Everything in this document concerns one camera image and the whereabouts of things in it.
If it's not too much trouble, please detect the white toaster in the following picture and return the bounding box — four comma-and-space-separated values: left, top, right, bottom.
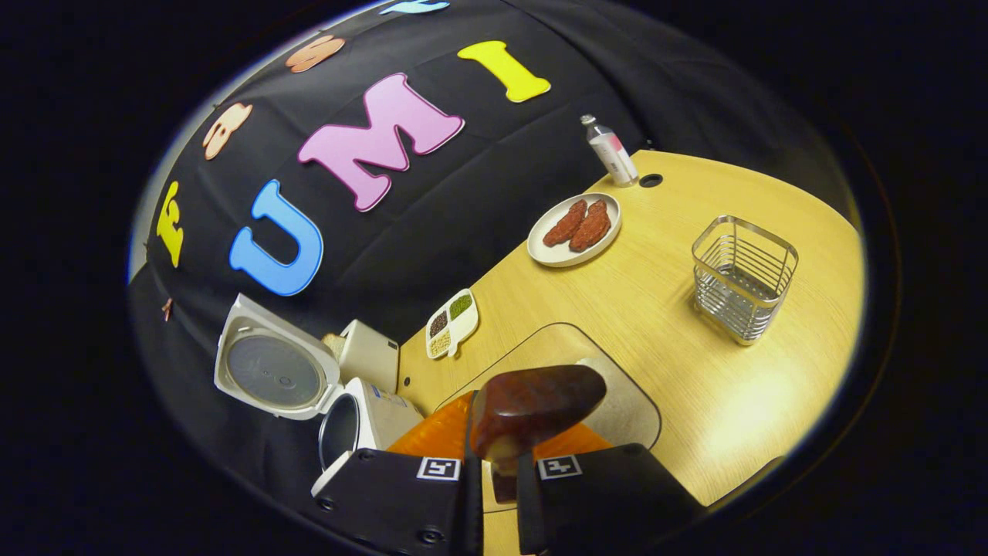
338, 319, 401, 395

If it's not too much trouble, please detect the white rice cooker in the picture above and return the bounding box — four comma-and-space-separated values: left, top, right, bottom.
214, 293, 425, 499

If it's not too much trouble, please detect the brown wooden spoon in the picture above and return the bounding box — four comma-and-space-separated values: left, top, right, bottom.
469, 364, 608, 504

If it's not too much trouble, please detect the round white plate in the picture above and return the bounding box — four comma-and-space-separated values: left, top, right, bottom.
527, 192, 623, 268

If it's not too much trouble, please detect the clear bottle pink label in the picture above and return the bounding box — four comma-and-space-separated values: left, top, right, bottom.
580, 114, 640, 188

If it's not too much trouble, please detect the white divided bean dish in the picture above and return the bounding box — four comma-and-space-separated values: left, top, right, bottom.
425, 288, 480, 361

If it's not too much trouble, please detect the clear glass dish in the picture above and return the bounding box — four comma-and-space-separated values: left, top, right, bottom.
432, 322, 663, 453

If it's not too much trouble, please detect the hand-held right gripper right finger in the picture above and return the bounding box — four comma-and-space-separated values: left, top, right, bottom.
516, 421, 707, 556

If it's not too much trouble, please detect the metal wire chopstick holder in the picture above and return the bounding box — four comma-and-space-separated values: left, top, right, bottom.
692, 215, 800, 346

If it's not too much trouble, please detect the brown meat piece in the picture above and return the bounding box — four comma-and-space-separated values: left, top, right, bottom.
543, 199, 588, 248
570, 199, 612, 253

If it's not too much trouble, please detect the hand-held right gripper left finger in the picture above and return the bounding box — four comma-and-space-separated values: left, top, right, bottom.
311, 390, 485, 556

